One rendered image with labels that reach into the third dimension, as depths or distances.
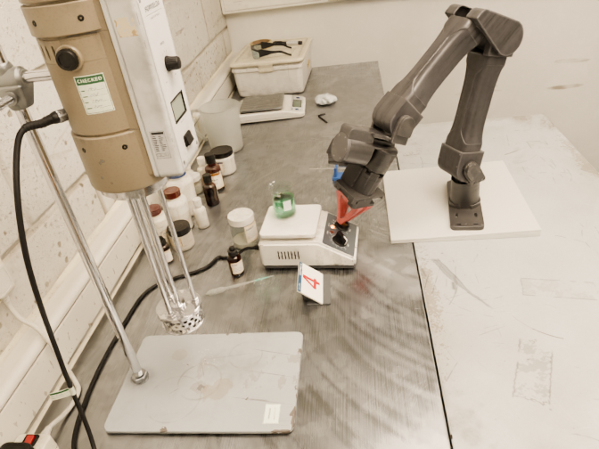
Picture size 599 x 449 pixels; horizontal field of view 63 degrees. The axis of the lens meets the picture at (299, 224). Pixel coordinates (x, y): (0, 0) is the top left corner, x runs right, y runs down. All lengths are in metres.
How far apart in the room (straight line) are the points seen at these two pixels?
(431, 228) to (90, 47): 0.80
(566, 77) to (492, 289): 1.79
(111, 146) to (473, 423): 0.61
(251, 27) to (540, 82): 1.36
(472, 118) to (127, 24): 0.74
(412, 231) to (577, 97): 1.73
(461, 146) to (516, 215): 0.21
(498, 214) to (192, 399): 0.75
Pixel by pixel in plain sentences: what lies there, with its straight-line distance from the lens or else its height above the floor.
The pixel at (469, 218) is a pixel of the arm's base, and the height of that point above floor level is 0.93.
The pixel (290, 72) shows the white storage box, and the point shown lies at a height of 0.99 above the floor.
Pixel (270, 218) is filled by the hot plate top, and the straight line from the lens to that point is 1.07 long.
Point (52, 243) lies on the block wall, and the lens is 1.03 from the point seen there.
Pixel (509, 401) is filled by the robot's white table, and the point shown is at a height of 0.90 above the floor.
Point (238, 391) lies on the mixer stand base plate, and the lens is 0.83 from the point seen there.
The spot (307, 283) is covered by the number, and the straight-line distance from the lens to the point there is 0.97.
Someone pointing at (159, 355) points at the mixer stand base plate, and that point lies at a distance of 0.94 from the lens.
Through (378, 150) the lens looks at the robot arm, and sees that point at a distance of 0.96.
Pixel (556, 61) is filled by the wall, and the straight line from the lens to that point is 2.62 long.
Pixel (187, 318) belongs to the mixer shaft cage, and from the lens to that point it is 0.74.
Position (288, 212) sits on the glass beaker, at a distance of 1.04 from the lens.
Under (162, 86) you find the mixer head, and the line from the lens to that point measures 0.55.
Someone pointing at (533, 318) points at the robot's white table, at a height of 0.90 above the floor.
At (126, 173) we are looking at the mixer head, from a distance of 0.59.
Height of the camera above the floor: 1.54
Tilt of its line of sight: 33 degrees down
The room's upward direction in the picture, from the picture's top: 8 degrees counter-clockwise
